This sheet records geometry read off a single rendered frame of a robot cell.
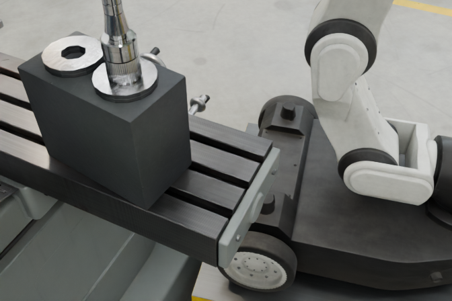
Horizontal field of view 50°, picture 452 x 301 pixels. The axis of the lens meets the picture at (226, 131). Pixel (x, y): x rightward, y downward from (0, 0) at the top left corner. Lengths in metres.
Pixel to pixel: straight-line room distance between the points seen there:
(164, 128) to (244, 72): 1.95
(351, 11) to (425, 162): 0.43
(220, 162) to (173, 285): 0.81
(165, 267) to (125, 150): 0.96
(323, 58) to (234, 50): 1.83
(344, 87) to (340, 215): 0.39
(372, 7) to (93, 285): 0.97
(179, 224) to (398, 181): 0.62
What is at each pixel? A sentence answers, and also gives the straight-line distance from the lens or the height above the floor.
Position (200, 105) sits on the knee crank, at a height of 0.55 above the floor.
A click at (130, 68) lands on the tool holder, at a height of 1.19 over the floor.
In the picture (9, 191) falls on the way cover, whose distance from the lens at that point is 0.96.
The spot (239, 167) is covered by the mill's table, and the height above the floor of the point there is 0.96.
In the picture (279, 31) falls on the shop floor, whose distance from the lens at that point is 2.97.
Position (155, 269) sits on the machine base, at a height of 0.20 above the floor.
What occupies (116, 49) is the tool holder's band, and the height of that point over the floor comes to 1.22.
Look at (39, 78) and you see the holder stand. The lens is 0.74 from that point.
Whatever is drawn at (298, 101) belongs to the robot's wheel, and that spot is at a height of 0.60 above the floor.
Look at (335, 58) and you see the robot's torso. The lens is 0.98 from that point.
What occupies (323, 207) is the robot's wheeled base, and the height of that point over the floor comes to 0.57.
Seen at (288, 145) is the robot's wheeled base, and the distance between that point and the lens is 1.39.
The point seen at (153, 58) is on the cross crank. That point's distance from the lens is 1.50.
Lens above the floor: 1.57
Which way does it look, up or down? 44 degrees down
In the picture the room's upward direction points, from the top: straight up
